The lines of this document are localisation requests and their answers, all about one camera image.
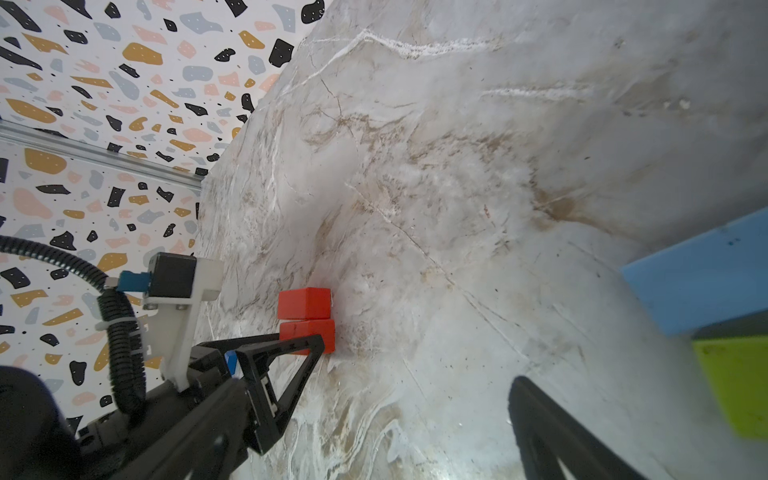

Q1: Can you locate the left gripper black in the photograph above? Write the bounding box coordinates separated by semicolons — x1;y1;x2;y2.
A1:
78;333;324;479

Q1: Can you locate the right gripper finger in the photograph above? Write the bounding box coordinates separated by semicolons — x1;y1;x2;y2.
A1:
508;376;643;479

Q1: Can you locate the red block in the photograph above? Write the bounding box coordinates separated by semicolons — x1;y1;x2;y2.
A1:
277;287;332;321
279;319;336;354

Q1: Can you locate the light blue block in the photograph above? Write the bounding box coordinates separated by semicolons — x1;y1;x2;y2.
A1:
621;209;767;335

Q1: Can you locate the black corrugated cable conduit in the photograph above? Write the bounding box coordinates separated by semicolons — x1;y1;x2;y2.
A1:
0;235;148;416

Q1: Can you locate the left corner aluminium profile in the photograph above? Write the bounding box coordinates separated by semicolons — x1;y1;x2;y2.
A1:
1;120;202;193

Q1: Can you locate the lime green block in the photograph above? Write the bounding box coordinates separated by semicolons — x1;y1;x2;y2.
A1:
693;335;767;440

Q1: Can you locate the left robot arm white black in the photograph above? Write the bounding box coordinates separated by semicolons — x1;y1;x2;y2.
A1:
1;334;325;479

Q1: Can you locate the small blue cube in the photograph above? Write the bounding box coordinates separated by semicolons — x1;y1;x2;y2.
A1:
225;351;238;377

